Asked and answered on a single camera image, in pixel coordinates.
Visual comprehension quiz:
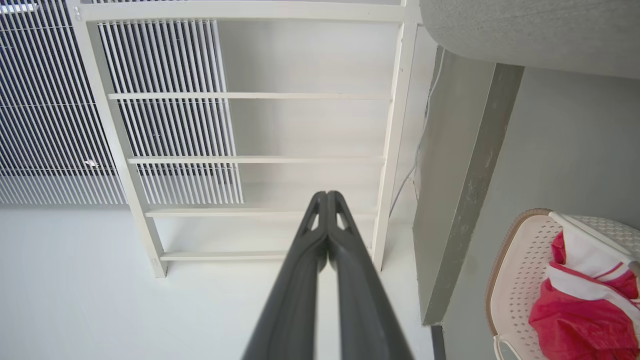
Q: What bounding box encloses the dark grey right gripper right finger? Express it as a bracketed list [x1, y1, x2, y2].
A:
[327, 190, 414, 360]

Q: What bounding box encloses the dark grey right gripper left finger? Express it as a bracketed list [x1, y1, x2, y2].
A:
[242, 191, 329, 360]

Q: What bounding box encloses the cream perforated plastic laundry basket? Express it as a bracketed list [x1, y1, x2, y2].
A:
[485, 208, 640, 360]

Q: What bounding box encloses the red and white garment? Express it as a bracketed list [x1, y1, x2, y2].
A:
[528, 212, 640, 360]

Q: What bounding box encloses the white slatted shelf rack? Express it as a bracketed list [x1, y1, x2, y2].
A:
[69, 0, 422, 279]

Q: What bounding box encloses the thin white wall cable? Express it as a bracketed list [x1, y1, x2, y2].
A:
[389, 49, 446, 217]

